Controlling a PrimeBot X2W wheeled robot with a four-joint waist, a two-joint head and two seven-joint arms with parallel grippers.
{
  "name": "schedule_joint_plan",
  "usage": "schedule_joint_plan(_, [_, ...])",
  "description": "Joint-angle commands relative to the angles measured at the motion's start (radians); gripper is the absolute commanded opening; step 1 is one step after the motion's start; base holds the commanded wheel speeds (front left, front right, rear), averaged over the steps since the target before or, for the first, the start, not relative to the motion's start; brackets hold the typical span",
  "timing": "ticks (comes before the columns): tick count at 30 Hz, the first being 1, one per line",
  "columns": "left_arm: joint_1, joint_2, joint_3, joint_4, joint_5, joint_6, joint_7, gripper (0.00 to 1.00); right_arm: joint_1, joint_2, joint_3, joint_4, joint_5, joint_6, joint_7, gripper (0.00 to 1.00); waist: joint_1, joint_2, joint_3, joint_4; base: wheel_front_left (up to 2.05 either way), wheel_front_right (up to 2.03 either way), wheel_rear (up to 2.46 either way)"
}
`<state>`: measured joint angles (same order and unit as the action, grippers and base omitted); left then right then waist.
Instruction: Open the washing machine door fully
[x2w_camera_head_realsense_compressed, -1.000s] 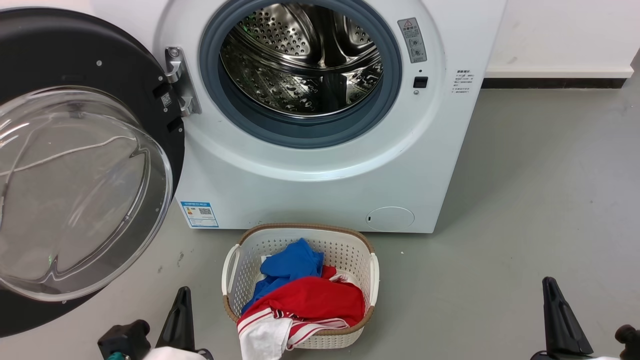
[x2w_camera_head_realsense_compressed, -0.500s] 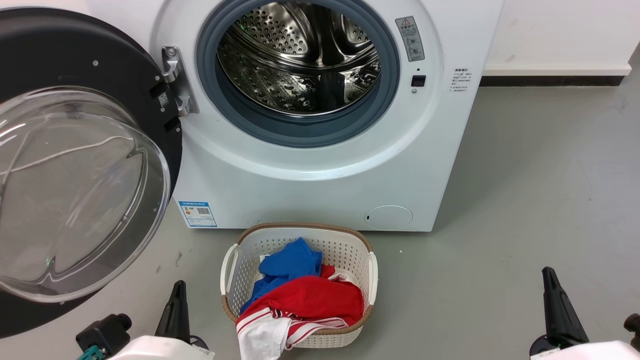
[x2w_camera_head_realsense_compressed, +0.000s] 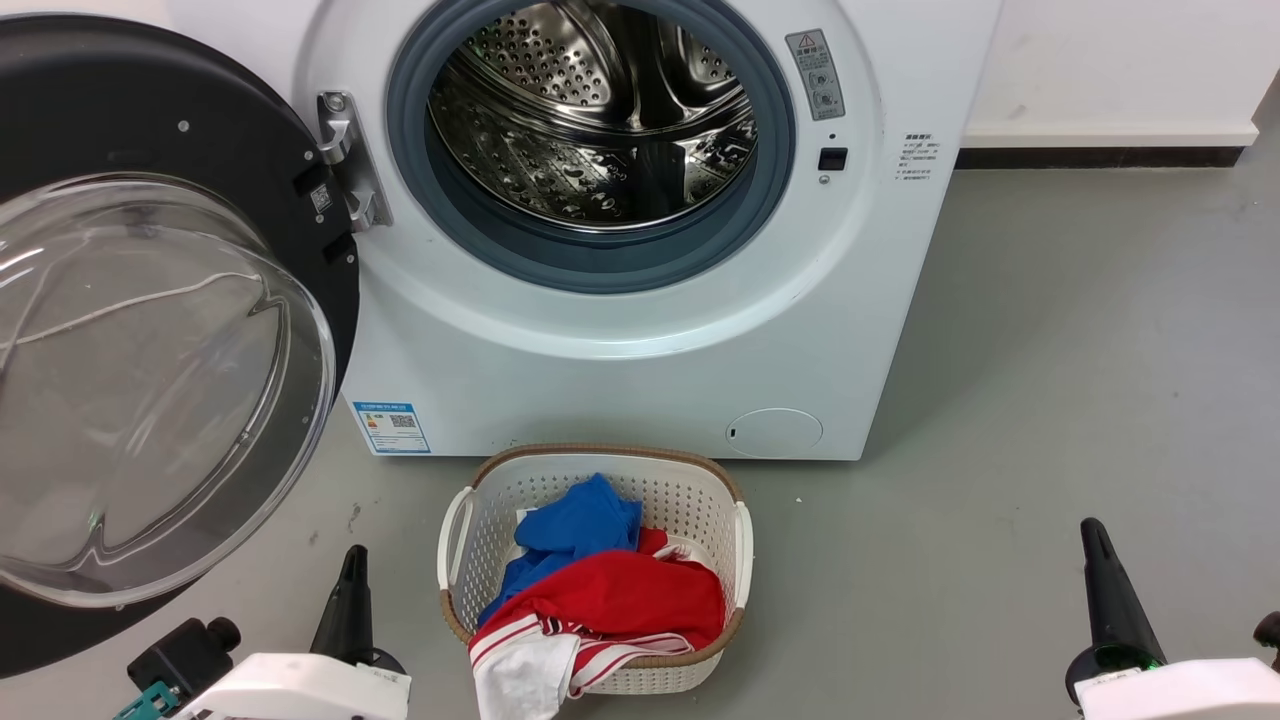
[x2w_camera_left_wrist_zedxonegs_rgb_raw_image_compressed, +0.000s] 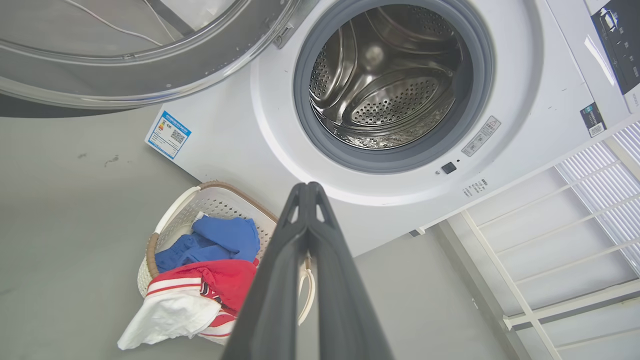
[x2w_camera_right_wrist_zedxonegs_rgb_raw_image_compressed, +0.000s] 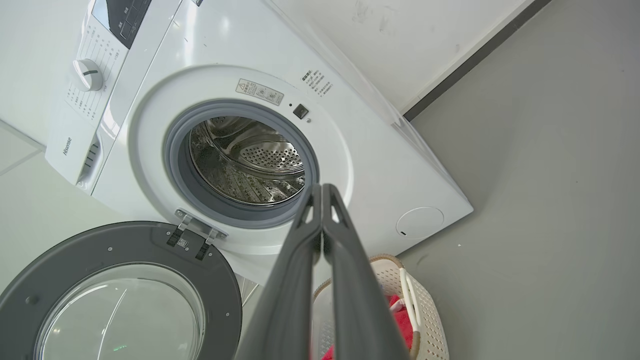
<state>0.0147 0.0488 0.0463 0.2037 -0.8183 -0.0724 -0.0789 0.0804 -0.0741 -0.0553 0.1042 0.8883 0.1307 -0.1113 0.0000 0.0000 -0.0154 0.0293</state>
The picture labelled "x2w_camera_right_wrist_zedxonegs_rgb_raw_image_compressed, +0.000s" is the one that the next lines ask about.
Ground dark skirting board strip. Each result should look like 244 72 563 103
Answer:
403 0 552 122

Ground white perforated laundry basket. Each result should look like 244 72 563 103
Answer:
311 254 450 360

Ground black control display panel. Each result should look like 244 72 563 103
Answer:
91 0 152 49

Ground white round control knob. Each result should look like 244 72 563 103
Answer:
73 59 104 92

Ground round grey washer door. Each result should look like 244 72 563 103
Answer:
0 221 243 360

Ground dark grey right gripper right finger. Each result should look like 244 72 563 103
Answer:
322 183 410 360

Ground white front-load washing machine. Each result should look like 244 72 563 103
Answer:
45 0 474 286

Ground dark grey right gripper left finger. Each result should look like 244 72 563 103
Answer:
235 183 323 360

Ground white round filter cover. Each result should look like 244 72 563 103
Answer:
396 206 445 240

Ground red cloth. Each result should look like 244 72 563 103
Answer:
320 294 415 360

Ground metal door hinge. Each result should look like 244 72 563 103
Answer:
166 209 228 261

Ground white warning label sticker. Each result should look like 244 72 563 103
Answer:
235 78 284 106

